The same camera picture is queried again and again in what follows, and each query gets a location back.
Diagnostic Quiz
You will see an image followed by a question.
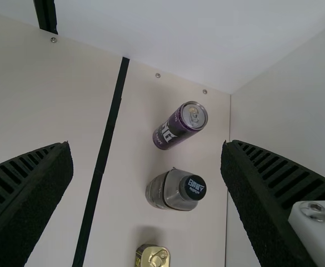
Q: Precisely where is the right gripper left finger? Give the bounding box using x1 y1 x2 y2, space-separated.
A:
0 140 74 267

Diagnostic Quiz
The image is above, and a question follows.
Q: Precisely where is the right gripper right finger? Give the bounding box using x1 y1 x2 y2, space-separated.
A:
221 140 325 267

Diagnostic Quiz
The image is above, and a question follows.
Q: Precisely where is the dark coffee bottle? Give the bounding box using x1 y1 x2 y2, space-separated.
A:
145 167 209 211

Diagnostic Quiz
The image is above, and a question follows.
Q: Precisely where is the purple can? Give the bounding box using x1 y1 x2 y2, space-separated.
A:
152 101 209 151

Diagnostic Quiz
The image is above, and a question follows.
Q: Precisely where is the rectangular gold tin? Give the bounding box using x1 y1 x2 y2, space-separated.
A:
135 244 172 267

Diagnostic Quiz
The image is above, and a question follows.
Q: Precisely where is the black strip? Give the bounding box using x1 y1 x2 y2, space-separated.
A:
78 57 131 267

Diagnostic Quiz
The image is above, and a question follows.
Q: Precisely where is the black post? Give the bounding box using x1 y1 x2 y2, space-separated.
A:
33 0 59 32

